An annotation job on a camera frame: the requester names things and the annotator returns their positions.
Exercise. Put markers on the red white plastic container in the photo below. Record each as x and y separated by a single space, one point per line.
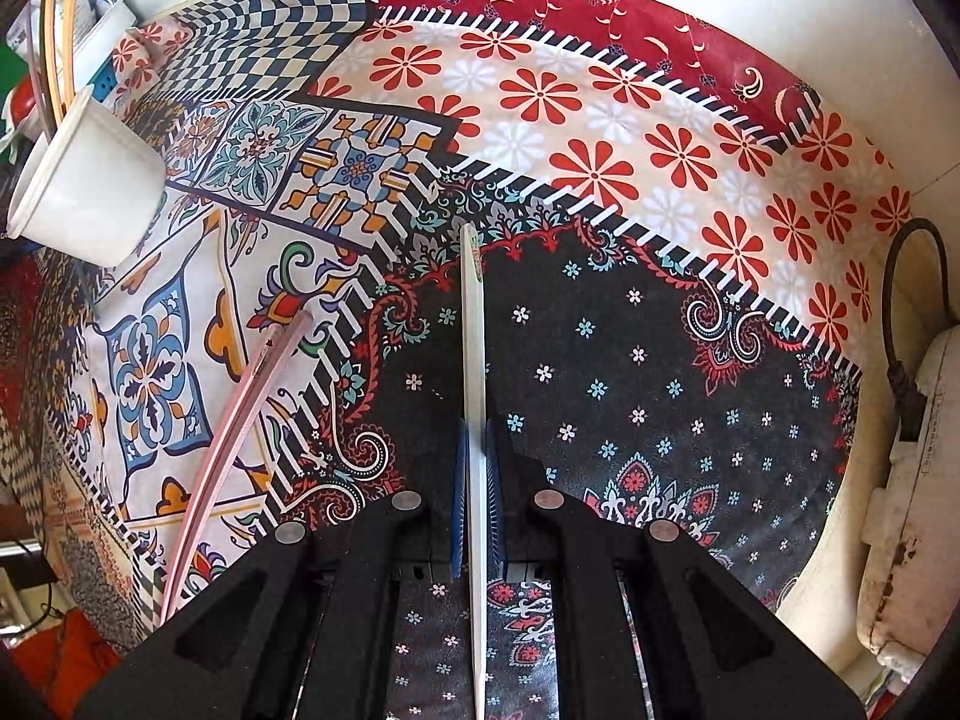
22 101

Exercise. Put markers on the orange red bag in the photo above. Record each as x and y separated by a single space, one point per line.
67 652

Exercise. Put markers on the patterned patchwork tablecloth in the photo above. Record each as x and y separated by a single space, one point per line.
637 127

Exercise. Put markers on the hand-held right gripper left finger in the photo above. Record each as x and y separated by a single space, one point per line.
456 495

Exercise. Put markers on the pink chopstick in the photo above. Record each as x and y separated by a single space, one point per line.
234 427
219 427

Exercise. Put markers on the green box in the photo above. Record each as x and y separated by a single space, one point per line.
7 67

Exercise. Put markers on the white worn appliance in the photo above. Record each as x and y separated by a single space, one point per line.
911 525

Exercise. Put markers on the white plastic cup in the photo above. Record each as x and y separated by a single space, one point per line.
97 187

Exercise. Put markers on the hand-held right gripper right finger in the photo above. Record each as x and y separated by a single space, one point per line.
493 495

